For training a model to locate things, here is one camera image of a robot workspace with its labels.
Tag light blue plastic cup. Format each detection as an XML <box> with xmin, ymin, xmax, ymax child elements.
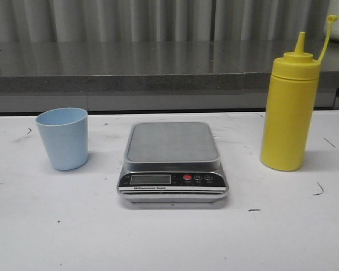
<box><xmin>36</xmin><ymin>107</ymin><xmax>88</xmax><ymax>171</ymax></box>

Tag yellow squeeze bottle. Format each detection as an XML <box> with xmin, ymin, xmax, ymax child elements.
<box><xmin>260</xmin><ymin>15</ymin><xmax>338</xmax><ymax>171</ymax></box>

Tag grey stone counter ledge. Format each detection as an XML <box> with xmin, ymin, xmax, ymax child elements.
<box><xmin>0</xmin><ymin>40</ymin><xmax>339</xmax><ymax>113</ymax></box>

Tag silver digital kitchen scale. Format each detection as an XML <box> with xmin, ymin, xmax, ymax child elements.
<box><xmin>117</xmin><ymin>121</ymin><xmax>229</xmax><ymax>203</ymax></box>

